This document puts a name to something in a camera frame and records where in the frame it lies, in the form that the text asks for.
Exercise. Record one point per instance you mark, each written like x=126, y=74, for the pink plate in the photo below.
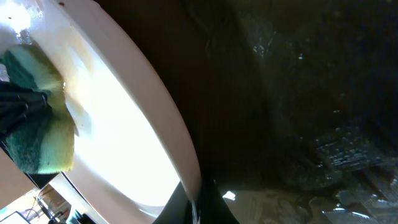
x=131, y=145

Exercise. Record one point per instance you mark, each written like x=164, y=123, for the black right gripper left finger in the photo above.
x=178, y=209

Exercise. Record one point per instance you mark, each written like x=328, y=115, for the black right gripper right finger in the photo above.
x=213, y=208

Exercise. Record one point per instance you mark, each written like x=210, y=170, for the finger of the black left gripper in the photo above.
x=19, y=105

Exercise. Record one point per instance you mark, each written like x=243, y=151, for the brown serving tray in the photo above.
x=291, y=105

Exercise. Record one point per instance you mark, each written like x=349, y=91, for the green yellow sponge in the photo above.
x=45, y=145

